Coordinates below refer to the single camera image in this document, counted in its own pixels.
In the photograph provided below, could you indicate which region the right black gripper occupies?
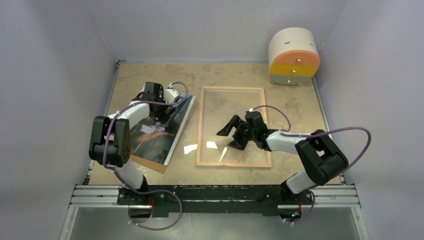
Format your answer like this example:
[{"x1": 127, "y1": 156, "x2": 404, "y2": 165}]
[{"x1": 217, "y1": 115, "x2": 257, "y2": 151}]

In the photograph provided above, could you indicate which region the wooden picture frame with glass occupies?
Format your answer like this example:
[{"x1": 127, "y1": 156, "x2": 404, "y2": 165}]
[{"x1": 195, "y1": 86, "x2": 272, "y2": 168}]

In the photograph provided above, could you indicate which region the printed photo sheet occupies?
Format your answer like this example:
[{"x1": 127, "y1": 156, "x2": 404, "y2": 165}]
[{"x1": 130, "y1": 94, "x2": 196, "y2": 166}]

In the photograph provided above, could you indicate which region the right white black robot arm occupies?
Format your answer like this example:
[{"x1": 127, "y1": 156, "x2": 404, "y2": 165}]
[{"x1": 216, "y1": 111, "x2": 349, "y2": 204}]

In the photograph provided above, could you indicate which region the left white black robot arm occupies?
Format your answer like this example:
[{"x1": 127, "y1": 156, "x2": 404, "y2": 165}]
[{"x1": 88, "y1": 82, "x2": 189, "y2": 205}]

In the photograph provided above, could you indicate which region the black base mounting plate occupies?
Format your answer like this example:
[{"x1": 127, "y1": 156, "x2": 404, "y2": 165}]
[{"x1": 117, "y1": 184, "x2": 313, "y2": 218}]

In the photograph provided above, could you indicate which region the round mini drawer cabinet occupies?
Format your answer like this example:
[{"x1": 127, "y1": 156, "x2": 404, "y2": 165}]
[{"x1": 268, "y1": 27, "x2": 321, "y2": 86}]

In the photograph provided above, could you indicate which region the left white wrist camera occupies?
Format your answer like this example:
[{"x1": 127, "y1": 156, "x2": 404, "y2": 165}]
[{"x1": 163, "y1": 88, "x2": 181, "y2": 104}]

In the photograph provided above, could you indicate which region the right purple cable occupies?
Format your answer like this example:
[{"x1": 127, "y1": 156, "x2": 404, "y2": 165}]
[{"x1": 249, "y1": 104, "x2": 373, "y2": 226}]

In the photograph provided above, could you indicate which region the purple cable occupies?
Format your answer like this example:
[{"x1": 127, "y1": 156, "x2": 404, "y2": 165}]
[
  {"x1": 249, "y1": 104, "x2": 373, "y2": 226},
  {"x1": 101, "y1": 81, "x2": 184, "y2": 231}
]

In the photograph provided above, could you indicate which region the aluminium rail bar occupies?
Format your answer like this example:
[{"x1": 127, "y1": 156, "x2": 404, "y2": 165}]
[{"x1": 69, "y1": 185, "x2": 361, "y2": 208}]

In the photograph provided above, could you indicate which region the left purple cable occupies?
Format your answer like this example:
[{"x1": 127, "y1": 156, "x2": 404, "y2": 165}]
[{"x1": 101, "y1": 81, "x2": 184, "y2": 231}]

